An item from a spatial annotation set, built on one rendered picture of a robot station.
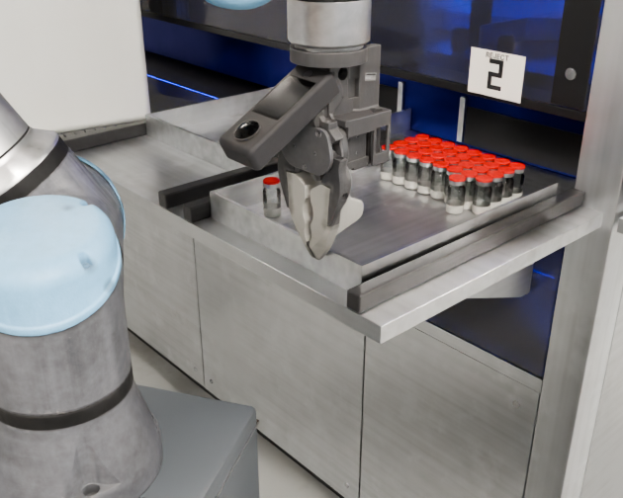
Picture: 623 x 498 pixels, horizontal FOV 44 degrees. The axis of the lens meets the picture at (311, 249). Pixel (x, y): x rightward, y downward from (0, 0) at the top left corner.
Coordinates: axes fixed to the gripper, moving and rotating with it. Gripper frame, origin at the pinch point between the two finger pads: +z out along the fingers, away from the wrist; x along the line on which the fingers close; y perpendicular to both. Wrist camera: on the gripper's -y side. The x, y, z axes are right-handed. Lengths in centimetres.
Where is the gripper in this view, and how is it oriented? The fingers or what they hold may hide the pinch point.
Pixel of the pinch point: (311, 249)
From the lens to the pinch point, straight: 77.3
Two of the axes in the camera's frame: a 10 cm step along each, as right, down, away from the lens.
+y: 7.4, -2.9, 6.0
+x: -6.7, -3.3, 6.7
